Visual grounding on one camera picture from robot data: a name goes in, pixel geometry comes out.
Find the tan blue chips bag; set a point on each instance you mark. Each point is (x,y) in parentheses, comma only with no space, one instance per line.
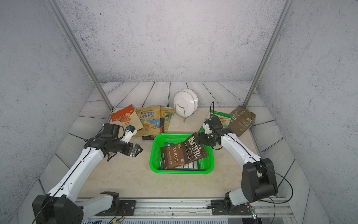
(150,119)

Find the wire plate rack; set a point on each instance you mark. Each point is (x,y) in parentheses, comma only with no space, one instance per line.
(181,112)

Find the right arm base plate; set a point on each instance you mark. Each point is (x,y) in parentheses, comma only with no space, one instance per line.
(221,207)

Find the green Chulo cassava chips bag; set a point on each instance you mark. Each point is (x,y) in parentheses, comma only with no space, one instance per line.
(225,119)

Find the green plastic basket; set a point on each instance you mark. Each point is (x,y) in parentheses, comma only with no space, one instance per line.
(206,165)

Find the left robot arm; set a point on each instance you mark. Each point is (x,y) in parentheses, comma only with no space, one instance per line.
(59,205)

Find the aluminium frame post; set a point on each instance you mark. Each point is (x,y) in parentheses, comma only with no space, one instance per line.
(56,11)
(271,44)

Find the left aluminium frame post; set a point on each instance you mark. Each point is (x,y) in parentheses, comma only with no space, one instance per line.
(56,11)

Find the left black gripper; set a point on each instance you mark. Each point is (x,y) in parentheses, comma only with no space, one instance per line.
(134,152)

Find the white plate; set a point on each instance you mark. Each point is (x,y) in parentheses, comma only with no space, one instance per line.
(188,99)

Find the right aluminium frame post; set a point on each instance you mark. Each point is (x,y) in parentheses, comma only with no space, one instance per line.
(271,44)

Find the brown Kettle chips bag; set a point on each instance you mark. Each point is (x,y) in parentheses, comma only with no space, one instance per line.
(188,151)

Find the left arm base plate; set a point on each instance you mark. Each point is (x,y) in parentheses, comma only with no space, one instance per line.
(123,207)

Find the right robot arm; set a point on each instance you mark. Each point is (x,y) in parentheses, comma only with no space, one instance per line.
(258,180)

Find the dark green chips bag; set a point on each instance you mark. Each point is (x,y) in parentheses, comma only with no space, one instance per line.
(194,166)

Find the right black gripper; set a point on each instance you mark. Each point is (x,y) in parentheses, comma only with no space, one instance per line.
(202,140)

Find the red beige chips bag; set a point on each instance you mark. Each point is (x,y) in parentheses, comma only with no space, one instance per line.
(125,117)

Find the tan green chips bag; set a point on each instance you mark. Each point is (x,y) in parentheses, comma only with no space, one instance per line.
(165,117)

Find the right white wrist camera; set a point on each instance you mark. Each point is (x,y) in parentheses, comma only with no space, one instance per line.
(206,126)

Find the aluminium front rail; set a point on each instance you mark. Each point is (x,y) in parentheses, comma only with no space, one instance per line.
(188,210)

